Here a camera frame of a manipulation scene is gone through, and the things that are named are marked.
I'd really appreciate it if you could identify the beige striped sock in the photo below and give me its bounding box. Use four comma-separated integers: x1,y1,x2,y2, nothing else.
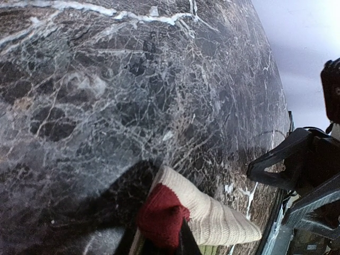
129,166,262,254

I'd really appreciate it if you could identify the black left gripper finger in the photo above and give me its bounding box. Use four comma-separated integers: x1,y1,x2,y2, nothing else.
177,218,202,255

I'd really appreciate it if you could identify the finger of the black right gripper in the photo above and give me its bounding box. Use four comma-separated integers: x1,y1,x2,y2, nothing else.
283,174,339,240
246,128,318,190

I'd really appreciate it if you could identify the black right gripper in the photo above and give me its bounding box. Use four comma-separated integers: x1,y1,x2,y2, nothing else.
320,58,339,124

